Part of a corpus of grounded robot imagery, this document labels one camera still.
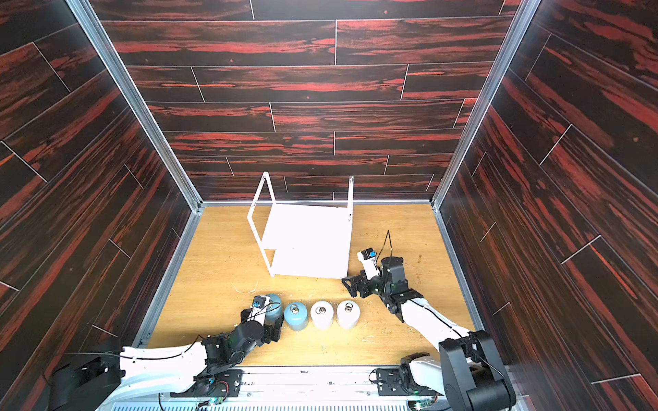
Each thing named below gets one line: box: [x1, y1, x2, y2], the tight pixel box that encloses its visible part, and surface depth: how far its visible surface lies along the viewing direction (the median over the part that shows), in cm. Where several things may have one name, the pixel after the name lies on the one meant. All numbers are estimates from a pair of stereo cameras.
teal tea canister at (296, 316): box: [283, 301, 309, 332], surface depth 82 cm
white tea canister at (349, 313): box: [336, 299, 361, 330], surface depth 82 cm
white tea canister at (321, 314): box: [310, 300, 335, 331], surface depth 82 cm
